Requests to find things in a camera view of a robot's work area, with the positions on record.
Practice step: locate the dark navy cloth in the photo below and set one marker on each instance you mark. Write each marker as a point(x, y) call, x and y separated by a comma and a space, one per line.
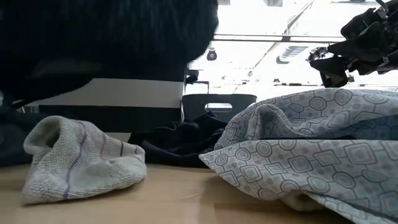
point(174, 143)

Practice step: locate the ceiling air duct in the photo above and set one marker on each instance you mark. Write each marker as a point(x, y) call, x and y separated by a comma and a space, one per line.
point(292, 53)

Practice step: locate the grey striped sock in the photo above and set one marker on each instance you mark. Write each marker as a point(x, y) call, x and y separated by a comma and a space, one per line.
point(77, 161)

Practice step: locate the teal plastic bin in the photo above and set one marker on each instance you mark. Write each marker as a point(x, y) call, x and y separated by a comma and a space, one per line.
point(242, 105)

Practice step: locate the light blue patterned cloth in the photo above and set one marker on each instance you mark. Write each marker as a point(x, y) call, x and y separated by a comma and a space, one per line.
point(311, 155)

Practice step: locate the overhead metal rail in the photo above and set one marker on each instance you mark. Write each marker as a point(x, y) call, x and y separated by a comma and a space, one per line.
point(280, 38)

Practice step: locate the navy dotted cloth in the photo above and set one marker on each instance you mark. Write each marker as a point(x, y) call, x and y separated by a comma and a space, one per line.
point(93, 37)

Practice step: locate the round overhead camera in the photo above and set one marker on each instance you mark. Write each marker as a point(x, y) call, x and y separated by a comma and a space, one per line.
point(211, 55)

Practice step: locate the black ceiling camera rig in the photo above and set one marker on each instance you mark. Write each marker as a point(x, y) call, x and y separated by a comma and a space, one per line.
point(317, 53)

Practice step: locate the navy white striped fabric basket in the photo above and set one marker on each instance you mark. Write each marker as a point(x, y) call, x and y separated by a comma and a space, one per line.
point(124, 93)

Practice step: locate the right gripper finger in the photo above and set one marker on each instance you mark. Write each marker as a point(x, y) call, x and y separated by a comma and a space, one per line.
point(348, 49)
point(332, 70)

